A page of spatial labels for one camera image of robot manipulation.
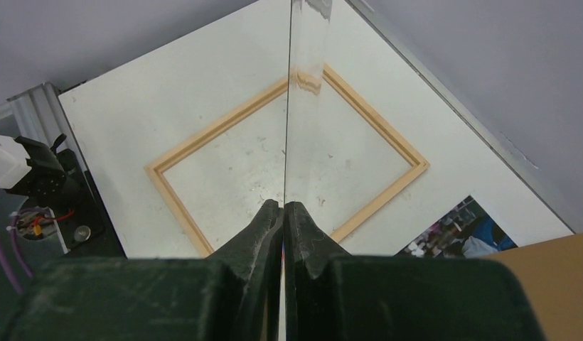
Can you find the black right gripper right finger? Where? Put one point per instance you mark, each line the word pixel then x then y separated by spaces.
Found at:
pixel 334 295

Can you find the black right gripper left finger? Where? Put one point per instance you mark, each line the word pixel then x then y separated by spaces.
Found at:
pixel 232 294

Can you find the clear glass pane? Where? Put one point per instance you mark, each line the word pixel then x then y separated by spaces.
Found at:
pixel 309 22

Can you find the colour printed photo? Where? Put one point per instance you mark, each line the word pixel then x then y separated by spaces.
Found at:
pixel 466 231

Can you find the brown frame backing board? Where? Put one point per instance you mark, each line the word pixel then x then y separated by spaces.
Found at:
pixel 551 274

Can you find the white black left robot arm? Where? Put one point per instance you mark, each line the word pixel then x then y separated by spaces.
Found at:
pixel 33 169

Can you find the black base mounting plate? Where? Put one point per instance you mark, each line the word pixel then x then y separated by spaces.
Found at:
pixel 89 232

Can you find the aluminium front extrusion rail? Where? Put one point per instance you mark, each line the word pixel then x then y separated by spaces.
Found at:
pixel 38 114

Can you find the aluminium table edge rail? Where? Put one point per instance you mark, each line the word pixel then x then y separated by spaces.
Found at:
pixel 522 167

